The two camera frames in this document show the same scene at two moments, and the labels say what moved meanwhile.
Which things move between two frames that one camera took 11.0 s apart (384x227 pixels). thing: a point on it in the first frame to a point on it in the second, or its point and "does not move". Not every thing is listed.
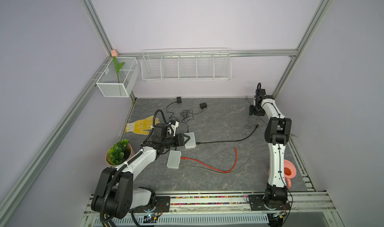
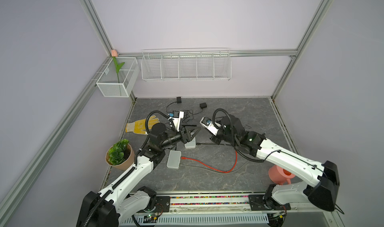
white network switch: (174, 159) does not move
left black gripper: (179, 138) to (185, 135)
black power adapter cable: (179, 100) does not move
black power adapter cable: (188, 115) does not move
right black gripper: (251, 111) to (214, 139)
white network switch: (191, 143) does not move
